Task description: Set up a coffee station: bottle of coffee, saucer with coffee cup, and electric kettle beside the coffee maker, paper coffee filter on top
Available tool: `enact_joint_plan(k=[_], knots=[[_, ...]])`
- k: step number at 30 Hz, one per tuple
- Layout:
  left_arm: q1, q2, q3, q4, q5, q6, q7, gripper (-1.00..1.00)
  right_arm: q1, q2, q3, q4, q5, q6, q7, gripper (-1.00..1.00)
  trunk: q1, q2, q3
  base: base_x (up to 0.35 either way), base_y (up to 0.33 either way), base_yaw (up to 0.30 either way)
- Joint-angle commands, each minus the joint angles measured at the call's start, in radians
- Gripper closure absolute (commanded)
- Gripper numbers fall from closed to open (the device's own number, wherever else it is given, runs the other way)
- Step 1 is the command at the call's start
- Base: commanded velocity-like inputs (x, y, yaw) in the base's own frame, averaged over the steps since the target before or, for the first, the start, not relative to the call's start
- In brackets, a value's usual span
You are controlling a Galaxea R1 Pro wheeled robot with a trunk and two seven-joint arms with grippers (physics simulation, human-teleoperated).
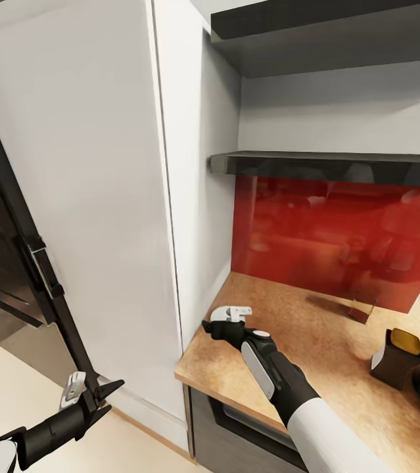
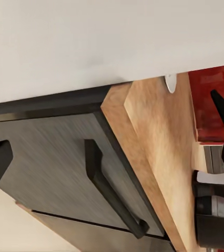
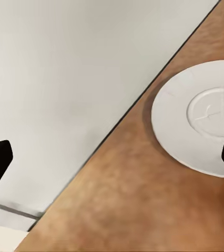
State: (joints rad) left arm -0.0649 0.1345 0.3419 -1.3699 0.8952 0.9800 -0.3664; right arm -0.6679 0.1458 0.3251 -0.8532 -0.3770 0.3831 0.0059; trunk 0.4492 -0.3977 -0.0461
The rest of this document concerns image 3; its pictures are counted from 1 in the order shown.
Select saucer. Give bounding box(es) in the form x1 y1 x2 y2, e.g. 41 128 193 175
150 60 224 177

